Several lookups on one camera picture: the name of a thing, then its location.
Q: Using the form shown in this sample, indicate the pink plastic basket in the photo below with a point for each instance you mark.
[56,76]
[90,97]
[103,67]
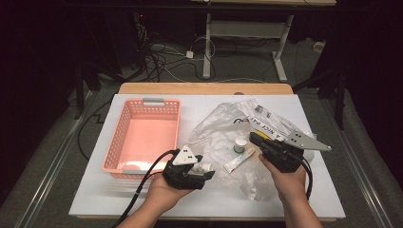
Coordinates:
[152,136]

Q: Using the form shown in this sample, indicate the white ointment tube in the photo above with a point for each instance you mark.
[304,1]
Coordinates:
[237,161]

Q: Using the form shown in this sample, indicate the small jar with white lid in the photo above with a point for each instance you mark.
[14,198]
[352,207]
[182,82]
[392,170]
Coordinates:
[240,145]

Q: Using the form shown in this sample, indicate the black metal stand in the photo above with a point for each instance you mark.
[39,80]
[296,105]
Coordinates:
[340,101]

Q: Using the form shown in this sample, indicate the wooden table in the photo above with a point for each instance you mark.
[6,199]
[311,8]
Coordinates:
[206,88]

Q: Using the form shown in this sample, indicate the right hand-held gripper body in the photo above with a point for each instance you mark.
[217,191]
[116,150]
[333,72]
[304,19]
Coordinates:
[283,155]

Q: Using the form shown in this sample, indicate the clear plastic bag smiley print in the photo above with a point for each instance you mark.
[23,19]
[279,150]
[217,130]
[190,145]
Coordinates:
[218,133]

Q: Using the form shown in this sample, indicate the white power adapter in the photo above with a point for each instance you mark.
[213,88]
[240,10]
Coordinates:
[189,54]

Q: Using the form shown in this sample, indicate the grey metal floor rail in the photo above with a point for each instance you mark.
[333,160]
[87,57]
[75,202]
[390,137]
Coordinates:
[364,190]
[47,186]

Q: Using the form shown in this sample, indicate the white table board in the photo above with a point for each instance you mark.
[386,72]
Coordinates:
[202,104]

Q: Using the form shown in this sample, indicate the person's left hand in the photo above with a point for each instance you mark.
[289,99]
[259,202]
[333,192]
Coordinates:
[164,194]

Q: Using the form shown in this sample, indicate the beige box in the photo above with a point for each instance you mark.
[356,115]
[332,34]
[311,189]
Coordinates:
[319,46]

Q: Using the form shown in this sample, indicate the white metal desk frame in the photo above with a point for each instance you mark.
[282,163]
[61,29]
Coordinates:
[247,29]

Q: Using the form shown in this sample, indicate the person's right hand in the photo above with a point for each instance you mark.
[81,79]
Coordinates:
[291,186]

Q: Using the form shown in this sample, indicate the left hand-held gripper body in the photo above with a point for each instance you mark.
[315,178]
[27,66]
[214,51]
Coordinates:
[179,177]

